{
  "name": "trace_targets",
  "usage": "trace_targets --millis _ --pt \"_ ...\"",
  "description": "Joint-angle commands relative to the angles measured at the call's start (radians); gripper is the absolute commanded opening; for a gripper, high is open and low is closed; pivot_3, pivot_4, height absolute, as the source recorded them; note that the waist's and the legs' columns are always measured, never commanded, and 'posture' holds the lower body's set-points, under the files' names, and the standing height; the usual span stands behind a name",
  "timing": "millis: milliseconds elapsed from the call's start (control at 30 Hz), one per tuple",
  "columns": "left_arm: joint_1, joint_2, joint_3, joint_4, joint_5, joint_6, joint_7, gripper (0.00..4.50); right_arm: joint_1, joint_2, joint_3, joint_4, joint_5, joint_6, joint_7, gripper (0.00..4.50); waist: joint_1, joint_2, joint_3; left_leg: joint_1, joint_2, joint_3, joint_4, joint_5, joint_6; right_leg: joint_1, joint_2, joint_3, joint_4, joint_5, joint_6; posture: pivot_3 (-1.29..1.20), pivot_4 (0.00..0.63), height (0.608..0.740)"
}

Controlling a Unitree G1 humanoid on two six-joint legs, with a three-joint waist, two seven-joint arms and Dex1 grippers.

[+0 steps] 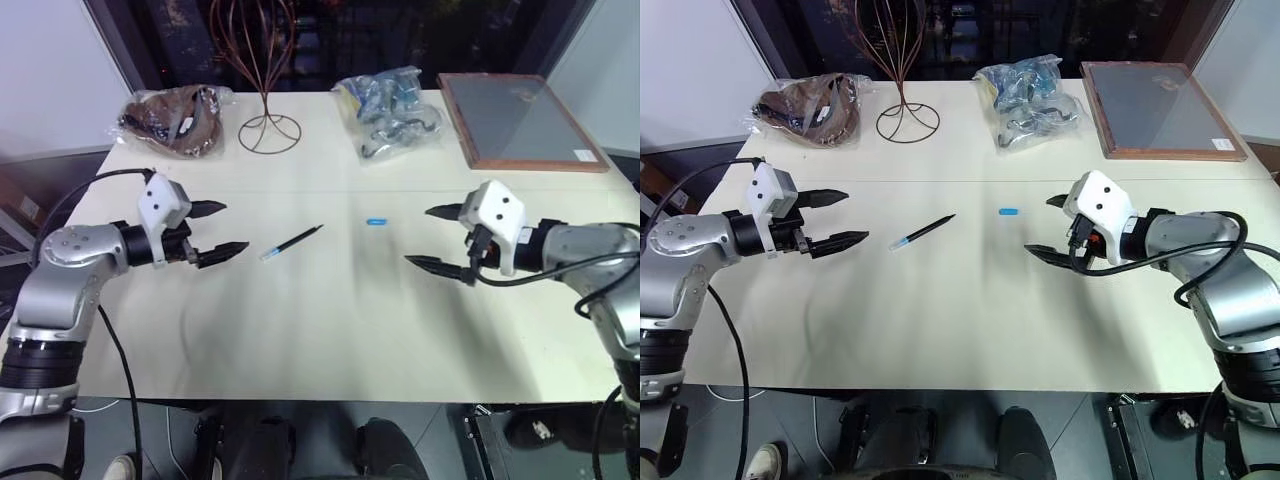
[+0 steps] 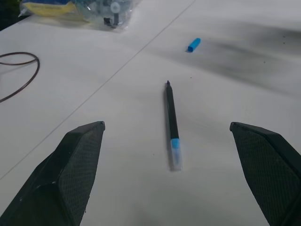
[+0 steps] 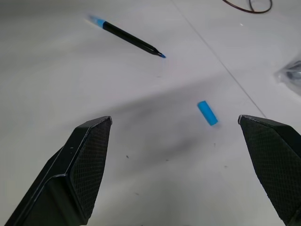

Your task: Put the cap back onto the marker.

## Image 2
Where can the black pen with blue end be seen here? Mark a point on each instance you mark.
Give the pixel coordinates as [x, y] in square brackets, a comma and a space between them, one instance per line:
[172, 124]

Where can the clear plastic bag of items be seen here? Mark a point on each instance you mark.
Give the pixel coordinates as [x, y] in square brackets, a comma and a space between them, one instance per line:
[77, 11]

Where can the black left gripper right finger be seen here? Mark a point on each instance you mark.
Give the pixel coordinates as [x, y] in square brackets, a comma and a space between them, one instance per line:
[265, 169]

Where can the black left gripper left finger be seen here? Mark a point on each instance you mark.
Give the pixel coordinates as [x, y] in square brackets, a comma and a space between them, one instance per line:
[70, 169]

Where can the blue pen cap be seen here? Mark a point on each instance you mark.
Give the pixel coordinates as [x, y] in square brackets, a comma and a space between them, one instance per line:
[194, 45]

